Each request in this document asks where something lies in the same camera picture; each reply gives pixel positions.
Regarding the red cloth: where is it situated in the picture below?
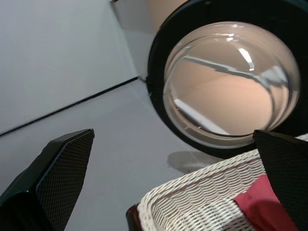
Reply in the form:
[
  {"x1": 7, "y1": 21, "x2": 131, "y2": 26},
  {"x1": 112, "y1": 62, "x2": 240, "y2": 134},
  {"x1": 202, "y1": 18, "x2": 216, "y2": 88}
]
[{"x1": 233, "y1": 173, "x2": 299, "y2": 231}]

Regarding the dark brown basket stand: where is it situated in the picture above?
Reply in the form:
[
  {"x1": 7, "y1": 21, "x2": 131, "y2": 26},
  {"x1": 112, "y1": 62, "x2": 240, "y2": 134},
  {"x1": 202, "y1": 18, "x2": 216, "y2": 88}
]
[{"x1": 126, "y1": 203, "x2": 143, "y2": 231}]

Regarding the pale woven laundry basket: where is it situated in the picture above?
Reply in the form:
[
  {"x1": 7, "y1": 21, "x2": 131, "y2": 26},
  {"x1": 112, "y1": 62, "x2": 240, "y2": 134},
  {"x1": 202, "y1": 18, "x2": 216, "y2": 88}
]
[{"x1": 138, "y1": 133, "x2": 308, "y2": 231}]

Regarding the round glass washing machine door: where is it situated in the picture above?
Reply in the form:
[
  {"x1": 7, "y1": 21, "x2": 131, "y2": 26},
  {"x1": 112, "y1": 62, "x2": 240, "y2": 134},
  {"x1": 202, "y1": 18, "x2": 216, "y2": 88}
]
[{"x1": 147, "y1": 0, "x2": 308, "y2": 160}]

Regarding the white counter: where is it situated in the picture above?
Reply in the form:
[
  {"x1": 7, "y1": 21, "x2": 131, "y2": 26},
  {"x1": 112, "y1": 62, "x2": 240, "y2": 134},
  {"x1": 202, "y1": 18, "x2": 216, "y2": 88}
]
[{"x1": 110, "y1": 0, "x2": 188, "y2": 34}]

